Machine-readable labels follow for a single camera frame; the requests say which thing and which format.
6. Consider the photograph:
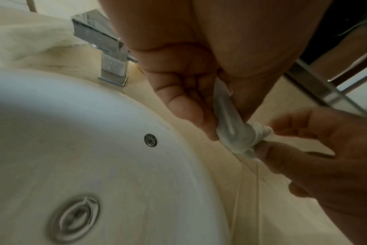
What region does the chrome sink overflow hole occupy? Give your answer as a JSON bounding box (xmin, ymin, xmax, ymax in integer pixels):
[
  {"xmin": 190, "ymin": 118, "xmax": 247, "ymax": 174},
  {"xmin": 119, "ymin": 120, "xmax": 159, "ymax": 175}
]
[{"xmin": 144, "ymin": 133, "xmax": 158, "ymax": 147}]

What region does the metal glass door frame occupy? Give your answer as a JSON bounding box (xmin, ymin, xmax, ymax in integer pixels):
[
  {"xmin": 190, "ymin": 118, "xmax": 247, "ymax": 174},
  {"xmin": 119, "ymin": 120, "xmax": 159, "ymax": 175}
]
[{"xmin": 285, "ymin": 45, "xmax": 367, "ymax": 120}]

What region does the chrome square faucet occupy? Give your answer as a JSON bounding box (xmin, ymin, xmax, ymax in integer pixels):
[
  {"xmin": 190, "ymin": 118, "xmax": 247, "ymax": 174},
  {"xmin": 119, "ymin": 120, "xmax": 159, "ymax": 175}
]
[{"xmin": 71, "ymin": 9, "xmax": 139, "ymax": 87}]

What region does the white ceramic sink basin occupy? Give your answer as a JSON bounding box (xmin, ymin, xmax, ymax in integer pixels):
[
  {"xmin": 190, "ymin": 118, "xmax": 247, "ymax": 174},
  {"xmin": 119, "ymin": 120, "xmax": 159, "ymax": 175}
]
[{"xmin": 0, "ymin": 67, "xmax": 232, "ymax": 245}]

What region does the person's right hand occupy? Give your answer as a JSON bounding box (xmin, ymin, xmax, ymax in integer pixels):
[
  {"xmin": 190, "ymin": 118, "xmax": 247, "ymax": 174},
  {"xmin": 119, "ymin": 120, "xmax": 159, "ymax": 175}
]
[{"xmin": 255, "ymin": 107, "xmax": 367, "ymax": 245}]

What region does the white wrung cloth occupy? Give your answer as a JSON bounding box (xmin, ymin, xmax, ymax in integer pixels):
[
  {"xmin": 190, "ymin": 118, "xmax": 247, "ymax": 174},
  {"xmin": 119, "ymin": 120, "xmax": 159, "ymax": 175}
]
[{"xmin": 213, "ymin": 77, "xmax": 275, "ymax": 160}]

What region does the person's left hand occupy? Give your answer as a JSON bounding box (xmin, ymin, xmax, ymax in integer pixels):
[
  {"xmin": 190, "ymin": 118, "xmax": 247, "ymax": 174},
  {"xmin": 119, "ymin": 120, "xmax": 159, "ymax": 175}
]
[{"xmin": 98, "ymin": 0, "xmax": 323, "ymax": 142}]

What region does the chrome sink drain plug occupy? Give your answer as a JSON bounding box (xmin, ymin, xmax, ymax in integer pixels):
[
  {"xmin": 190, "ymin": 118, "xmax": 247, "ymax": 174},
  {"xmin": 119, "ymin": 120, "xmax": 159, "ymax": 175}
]
[{"xmin": 47, "ymin": 191, "xmax": 101, "ymax": 244}]

